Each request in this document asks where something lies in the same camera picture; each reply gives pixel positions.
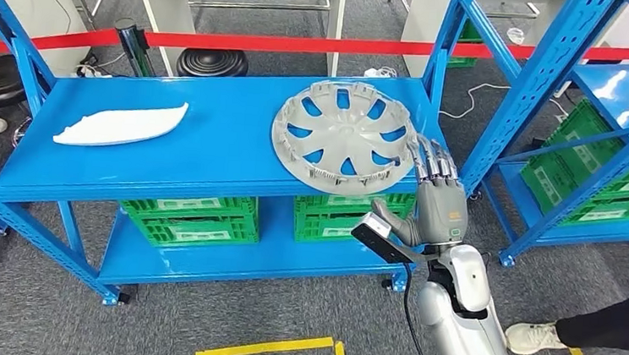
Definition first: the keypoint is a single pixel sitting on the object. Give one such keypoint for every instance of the white plastic car part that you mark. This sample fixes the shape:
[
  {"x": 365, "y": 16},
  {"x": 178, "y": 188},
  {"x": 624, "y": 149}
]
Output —
[{"x": 122, "y": 124}]

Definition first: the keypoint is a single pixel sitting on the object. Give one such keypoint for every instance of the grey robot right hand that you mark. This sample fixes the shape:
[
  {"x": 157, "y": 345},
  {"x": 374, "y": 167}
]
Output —
[{"x": 441, "y": 214}]

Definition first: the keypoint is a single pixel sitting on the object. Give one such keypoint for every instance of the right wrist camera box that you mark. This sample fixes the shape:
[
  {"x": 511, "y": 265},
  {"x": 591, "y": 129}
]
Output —
[{"x": 379, "y": 242}]

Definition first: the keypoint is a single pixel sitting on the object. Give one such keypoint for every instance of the white table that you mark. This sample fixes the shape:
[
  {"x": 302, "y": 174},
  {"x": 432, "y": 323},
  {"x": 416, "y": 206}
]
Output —
[
  {"x": 422, "y": 27},
  {"x": 158, "y": 18}
]

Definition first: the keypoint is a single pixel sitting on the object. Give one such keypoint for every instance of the crumpled clear plastic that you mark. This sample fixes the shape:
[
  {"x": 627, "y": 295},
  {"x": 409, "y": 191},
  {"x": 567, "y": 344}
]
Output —
[{"x": 515, "y": 36}]

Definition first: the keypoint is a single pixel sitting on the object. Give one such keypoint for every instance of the black stanchion post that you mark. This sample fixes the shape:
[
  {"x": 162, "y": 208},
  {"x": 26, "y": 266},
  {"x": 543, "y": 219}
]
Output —
[{"x": 133, "y": 49}]

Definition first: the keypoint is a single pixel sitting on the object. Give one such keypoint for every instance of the green plastic crate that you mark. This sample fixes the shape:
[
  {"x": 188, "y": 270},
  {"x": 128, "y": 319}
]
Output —
[
  {"x": 239, "y": 209},
  {"x": 147, "y": 233},
  {"x": 470, "y": 31},
  {"x": 312, "y": 204},
  {"x": 583, "y": 121},
  {"x": 539, "y": 182},
  {"x": 310, "y": 229}
]

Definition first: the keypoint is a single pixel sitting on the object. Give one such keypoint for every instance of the white power strip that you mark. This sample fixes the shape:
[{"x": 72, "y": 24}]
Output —
[{"x": 92, "y": 73}]

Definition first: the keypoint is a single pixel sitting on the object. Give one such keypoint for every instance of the red barrier belt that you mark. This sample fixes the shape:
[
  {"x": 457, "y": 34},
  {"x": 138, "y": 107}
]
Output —
[{"x": 302, "y": 43}]

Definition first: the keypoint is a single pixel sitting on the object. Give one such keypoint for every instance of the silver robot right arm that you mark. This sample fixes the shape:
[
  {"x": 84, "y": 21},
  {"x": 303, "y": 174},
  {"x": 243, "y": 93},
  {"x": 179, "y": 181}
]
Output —
[{"x": 470, "y": 346}]

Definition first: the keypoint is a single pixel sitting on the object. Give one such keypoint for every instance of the silver wheel hubcap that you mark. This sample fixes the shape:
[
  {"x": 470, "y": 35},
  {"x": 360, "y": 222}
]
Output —
[{"x": 345, "y": 139}]

